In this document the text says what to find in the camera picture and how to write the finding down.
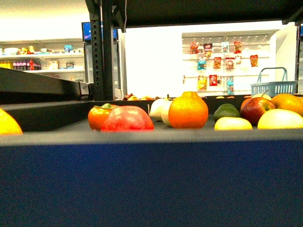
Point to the large bumpy orange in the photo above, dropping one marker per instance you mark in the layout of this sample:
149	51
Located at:
188	111

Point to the white pear lying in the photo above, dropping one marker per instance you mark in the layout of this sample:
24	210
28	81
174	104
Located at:
156	109

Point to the red yellow apple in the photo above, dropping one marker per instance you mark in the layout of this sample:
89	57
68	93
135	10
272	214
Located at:
254	108

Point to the yellow lemon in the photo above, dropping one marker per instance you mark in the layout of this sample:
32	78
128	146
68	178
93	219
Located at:
280	119
232	123

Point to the red apple front left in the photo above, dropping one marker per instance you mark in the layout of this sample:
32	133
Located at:
127	118

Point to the dark green avocado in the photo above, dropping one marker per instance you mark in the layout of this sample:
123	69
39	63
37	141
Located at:
226	110

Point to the persimmon with green calyx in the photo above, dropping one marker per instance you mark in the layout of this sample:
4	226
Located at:
98	114

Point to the small blue shopping basket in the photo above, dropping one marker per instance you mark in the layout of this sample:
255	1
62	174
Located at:
272	89

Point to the black shelf upright post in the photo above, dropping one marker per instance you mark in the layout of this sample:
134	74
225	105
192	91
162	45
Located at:
100	14

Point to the orange fruit far left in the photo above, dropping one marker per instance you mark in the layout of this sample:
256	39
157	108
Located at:
8	125

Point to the yellow orange fruit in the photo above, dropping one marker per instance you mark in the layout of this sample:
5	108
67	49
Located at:
288	102

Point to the black fruit display tray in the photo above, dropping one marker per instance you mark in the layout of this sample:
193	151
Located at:
65	123

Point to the white round pear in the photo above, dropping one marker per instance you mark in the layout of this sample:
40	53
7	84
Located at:
165	113

